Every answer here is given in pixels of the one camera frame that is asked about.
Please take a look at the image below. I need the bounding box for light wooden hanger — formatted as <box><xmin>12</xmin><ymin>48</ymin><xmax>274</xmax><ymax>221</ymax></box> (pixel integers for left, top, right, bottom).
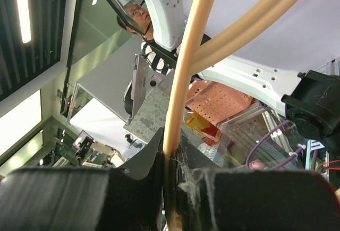
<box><xmin>163</xmin><ymin>0</ymin><xmax>298</xmax><ymax>230</ymax></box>

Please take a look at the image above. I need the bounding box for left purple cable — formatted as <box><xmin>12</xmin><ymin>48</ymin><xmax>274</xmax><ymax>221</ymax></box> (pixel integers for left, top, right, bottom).
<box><xmin>245</xmin><ymin>119</ymin><xmax>306</xmax><ymax>169</ymax></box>

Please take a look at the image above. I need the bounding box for yellow red carton box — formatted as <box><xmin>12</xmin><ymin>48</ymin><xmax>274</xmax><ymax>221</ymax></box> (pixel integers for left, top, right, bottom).
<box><xmin>183</xmin><ymin>110</ymin><xmax>223</xmax><ymax>147</ymax></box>

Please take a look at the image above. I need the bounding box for person with glasses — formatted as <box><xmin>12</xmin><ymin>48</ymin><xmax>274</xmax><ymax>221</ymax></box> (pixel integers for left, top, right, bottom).
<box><xmin>116</xmin><ymin>4</ymin><xmax>172</xmax><ymax>75</ymax></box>

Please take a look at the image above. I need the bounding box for orange plastic crate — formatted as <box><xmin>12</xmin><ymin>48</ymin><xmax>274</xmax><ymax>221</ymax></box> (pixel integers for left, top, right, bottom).
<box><xmin>185</xmin><ymin>80</ymin><xmax>253</xmax><ymax>125</ymax></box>

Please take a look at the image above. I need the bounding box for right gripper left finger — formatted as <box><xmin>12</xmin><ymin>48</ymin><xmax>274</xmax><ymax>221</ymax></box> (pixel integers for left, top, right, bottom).
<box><xmin>1</xmin><ymin>129</ymin><xmax>164</xmax><ymax>230</ymax></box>

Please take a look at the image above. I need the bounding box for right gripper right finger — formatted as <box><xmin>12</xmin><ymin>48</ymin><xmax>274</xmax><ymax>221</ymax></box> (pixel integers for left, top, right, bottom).
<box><xmin>177</xmin><ymin>134</ymin><xmax>339</xmax><ymax>230</ymax></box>

